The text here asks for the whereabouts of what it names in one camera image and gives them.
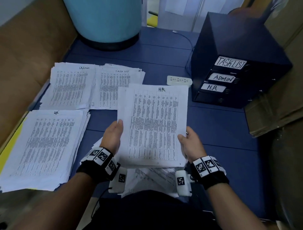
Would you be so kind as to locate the person's left hand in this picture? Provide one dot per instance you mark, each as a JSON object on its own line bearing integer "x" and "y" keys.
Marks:
{"x": 112, "y": 135}

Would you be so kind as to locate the person's right hand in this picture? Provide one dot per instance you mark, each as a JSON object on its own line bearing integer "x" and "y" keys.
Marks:
{"x": 193, "y": 146}

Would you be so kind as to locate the printed paper sheet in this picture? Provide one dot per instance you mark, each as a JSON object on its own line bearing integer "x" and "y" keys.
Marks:
{"x": 151, "y": 123}

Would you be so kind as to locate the neat stack of printed papers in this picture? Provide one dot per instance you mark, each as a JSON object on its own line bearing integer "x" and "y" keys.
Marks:
{"x": 71, "y": 87}
{"x": 42, "y": 147}
{"x": 111, "y": 83}

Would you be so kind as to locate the yellow folder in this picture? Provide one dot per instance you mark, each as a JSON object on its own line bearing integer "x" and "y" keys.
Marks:
{"x": 7, "y": 151}

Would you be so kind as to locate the person's right forearm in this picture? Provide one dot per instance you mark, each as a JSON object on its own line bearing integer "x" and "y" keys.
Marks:
{"x": 232, "y": 208}

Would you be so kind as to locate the person's left forearm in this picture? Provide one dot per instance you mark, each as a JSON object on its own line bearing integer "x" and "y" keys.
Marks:
{"x": 52, "y": 203}

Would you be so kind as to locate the person's dark trousers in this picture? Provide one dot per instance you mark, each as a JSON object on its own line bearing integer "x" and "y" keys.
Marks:
{"x": 151, "y": 213}

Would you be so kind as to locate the black marker wristband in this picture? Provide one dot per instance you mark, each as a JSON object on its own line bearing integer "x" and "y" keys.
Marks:
{"x": 98, "y": 163}
{"x": 210, "y": 171}

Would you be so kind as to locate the white power strip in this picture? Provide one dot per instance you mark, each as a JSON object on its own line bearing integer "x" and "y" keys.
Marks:
{"x": 179, "y": 80}

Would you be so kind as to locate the brown cardboard box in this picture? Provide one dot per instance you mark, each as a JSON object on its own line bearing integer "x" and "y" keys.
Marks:
{"x": 284, "y": 80}

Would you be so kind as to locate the teal cylindrical barrel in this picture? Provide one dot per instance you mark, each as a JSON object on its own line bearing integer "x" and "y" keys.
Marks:
{"x": 102, "y": 19}

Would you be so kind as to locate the yellow plastic item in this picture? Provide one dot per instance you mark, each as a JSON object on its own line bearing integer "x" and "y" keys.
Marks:
{"x": 152, "y": 20}

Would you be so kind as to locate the white partition panel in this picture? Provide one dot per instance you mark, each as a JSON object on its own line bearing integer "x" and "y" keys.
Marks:
{"x": 189, "y": 14}

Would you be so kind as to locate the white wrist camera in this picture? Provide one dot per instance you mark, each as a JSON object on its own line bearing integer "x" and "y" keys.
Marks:
{"x": 118, "y": 180}
{"x": 182, "y": 182}

